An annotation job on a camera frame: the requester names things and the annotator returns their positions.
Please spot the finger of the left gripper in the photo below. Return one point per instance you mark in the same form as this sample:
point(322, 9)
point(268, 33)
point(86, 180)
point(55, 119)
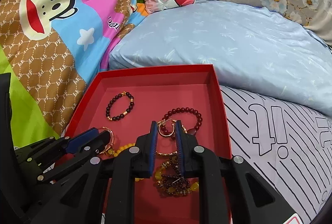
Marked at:
point(87, 151)
point(75, 143)

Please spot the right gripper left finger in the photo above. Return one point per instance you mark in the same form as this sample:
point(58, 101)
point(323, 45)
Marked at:
point(100, 191)

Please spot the thin rose gold bangle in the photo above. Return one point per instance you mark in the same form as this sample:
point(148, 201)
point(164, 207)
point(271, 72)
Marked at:
point(109, 148)

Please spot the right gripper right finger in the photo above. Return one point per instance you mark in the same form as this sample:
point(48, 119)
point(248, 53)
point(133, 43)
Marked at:
point(230, 190)

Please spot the colourful monkey cartoon blanket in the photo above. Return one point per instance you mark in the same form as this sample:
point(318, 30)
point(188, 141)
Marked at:
point(53, 49)

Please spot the grey striped print pillow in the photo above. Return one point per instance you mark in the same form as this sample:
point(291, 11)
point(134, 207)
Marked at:
point(288, 144)

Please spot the small gold hoop earring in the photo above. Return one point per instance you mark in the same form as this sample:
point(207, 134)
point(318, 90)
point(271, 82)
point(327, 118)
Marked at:
point(166, 128)

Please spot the light blue quilt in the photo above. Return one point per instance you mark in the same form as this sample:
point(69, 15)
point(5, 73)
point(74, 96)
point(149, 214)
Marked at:
point(250, 48)

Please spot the gold cuff bangle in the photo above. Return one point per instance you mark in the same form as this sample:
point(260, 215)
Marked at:
point(166, 145)

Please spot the purple garnet bead strand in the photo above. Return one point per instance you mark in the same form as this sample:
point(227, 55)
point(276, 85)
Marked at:
point(170, 181)

